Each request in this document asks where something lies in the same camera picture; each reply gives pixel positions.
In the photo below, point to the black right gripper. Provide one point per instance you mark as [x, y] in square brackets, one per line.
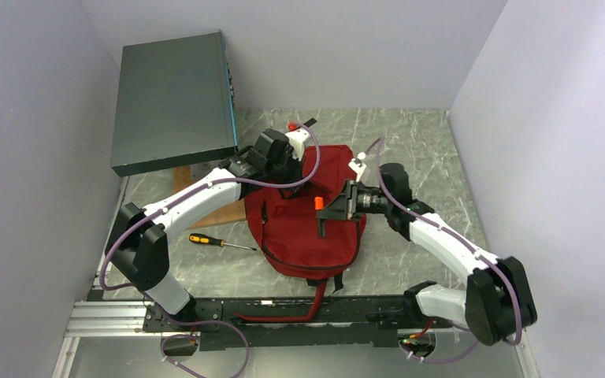
[345, 205]

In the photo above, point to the red backpack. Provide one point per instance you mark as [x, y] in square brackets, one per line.
[284, 225]

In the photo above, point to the orange highlighter marker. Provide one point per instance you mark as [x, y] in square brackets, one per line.
[319, 203]

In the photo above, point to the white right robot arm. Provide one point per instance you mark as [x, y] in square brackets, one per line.
[496, 303]

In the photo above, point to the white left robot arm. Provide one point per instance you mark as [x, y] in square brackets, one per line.
[138, 244]

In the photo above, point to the wooden board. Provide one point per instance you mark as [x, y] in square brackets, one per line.
[216, 203]

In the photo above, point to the black yellow screwdriver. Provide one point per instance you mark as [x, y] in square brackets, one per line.
[202, 239]

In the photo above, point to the dark grey box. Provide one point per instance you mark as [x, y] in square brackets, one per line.
[175, 105]

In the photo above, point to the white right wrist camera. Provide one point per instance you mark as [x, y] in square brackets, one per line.
[358, 166]

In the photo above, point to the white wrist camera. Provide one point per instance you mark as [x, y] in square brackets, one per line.
[358, 166]
[297, 138]

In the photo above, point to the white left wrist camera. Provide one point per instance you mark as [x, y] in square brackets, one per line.
[297, 138]

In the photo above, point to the metal post with base plate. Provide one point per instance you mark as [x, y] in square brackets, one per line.
[200, 170]

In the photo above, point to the black mounting rail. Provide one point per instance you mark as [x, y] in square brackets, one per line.
[223, 323]

